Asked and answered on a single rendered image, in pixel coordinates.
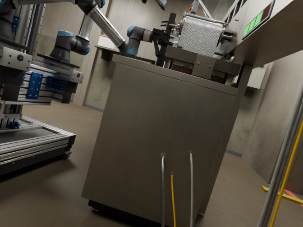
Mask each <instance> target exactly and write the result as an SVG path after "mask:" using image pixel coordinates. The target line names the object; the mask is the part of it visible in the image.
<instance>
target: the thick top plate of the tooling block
mask: <svg viewBox="0 0 303 227"><path fill-rule="evenodd" d="M197 54H199V53H195V52H191V51H188V50H184V49H180V48H177V47H173V46H170V45H168V46H167V49H166V52H165V63H168V62H169V60H170V61H172V64H173V62H174V59H175V60H179V61H183V62H186V63H190V64H194V63H195V60H196V57H197ZM200 55H203V54H200ZM204 56H207V55H204ZM207 57H210V56H207ZM211 58H214V57H211ZM214 59H216V62H215V66H214V68H213V70H216V71H219V72H223V73H226V74H225V76H227V80H228V79H231V78H234V77H236V76H238V74H239V71H240V68H241V65H240V64H236V63H232V62H229V61H225V60H221V59H217V58H214Z"/></svg>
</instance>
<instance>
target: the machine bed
mask: <svg viewBox="0 0 303 227"><path fill-rule="evenodd" d="M112 62H114V63H115V64H117V63H120V64H124V65H127V66H130V67H134V68H138V69H141V70H145V71H148V72H152V73H156V74H159V75H162V76H166V77H170V78H173V79H177V80H180V81H184V82H188V83H191V84H194V85H198V86H202V87H205V88H209V89H212V90H216V91H220V92H223V93H226V94H230V95H234V96H236V95H237V92H238V88H236V87H232V86H228V85H225V84H221V83H217V82H214V81H210V80H207V79H203V78H200V77H196V76H192V75H189V74H185V73H181V72H178V71H174V70H171V69H167V68H163V67H160V66H156V65H153V64H149V63H145V62H142V61H138V60H135V59H131V58H127V57H124V56H121V55H117V54H113V57H112Z"/></svg>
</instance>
